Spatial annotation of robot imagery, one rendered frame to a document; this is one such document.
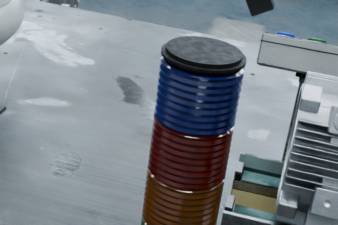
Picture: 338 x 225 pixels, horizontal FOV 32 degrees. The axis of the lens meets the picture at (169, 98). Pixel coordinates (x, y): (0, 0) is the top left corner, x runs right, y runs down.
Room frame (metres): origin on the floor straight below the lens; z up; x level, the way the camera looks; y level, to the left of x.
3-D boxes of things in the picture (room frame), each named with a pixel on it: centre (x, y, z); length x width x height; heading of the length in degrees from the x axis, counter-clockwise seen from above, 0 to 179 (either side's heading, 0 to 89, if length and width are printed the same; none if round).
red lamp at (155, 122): (0.39, -0.02, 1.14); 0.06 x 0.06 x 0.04
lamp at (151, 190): (0.39, -0.02, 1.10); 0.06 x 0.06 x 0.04
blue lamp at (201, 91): (0.39, -0.02, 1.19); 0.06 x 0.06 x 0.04
